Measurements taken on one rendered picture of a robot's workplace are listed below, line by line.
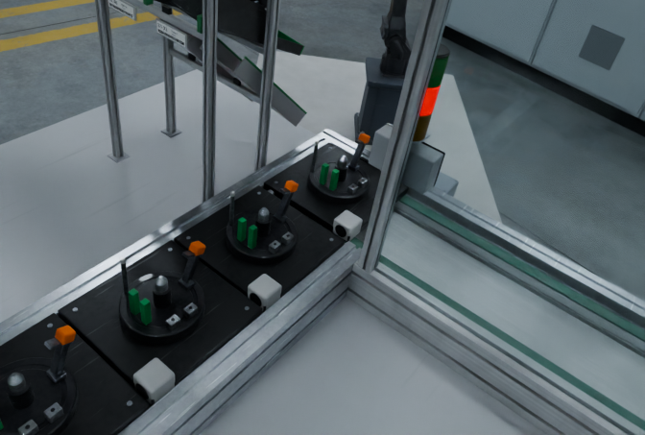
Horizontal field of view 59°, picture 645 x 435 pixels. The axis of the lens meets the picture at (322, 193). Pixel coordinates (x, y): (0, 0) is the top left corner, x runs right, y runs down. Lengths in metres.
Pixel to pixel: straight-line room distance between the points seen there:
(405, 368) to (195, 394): 0.41
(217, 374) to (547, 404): 0.56
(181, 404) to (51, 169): 0.78
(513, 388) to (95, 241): 0.88
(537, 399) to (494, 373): 0.08
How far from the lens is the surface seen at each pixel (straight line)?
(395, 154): 0.96
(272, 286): 1.04
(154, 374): 0.93
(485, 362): 1.11
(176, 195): 1.41
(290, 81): 1.92
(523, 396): 1.12
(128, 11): 1.26
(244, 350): 0.99
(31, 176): 1.52
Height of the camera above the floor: 1.77
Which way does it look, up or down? 39 degrees down
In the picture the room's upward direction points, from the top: 10 degrees clockwise
